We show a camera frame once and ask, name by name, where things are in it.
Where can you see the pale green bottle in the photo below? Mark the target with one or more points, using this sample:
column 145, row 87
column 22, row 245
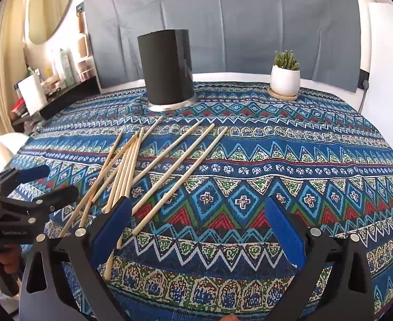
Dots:
column 66, row 68

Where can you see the round wall mirror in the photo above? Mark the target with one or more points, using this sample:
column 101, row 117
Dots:
column 49, row 6

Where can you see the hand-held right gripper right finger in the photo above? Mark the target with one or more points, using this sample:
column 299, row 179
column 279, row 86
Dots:
column 285, row 230

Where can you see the succulent in white pot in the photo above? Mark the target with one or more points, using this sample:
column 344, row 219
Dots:
column 285, row 77

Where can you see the wooden wall rack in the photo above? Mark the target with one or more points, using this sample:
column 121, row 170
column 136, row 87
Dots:
column 82, row 46

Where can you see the pile of wooden chopsticks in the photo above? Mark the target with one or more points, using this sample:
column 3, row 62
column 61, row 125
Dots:
column 129, row 167

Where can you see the grey backdrop cloth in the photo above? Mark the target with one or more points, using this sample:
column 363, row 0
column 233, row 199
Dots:
column 236, row 23

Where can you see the patterned blue tablecloth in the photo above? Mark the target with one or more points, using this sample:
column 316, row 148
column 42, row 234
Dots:
column 256, row 160

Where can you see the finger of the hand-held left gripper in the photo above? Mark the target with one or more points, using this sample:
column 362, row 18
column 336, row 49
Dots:
column 32, row 173
column 61, row 195

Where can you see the person's left hand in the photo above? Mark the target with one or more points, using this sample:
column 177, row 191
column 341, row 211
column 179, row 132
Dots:
column 11, row 255

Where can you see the beige curtain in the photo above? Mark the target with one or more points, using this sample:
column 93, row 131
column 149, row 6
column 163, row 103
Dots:
column 2, row 60

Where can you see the black cylindrical utensil holder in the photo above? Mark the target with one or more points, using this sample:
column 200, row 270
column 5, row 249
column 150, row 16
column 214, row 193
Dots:
column 166, row 70

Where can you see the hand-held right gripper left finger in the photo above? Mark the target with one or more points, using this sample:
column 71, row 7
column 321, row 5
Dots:
column 111, row 232

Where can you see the black side shelf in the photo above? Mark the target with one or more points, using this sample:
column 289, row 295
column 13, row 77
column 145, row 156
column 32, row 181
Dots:
column 66, row 95

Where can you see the white paper bag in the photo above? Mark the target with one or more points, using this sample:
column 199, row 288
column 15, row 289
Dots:
column 32, row 93

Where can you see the round wooden coaster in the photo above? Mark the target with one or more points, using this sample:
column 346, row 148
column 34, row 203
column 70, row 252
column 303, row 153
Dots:
column 283, row 97

